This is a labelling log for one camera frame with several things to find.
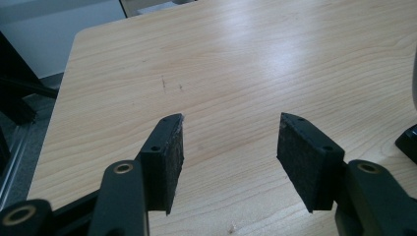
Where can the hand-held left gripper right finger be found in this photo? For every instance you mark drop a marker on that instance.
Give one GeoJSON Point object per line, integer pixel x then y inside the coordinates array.
{"type": "Point", "coordinates": [308, 170]}

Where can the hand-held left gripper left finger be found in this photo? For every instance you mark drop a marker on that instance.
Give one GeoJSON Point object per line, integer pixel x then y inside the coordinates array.
{"type": "Point", "coordinates": [164, 177]}

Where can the dark grey stapler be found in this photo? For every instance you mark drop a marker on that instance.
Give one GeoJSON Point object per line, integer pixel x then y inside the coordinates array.
{"type": "Point", "coordinates": [409, 144]}

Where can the aluminium floor rail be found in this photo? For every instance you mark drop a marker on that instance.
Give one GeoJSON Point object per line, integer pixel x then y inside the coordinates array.
{"type": "Point", "coordinates": [14, 164]}

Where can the black metal frame leg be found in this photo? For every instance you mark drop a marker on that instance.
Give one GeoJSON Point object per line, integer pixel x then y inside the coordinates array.
{"type": "Point", "coordinates": [16, 88]}

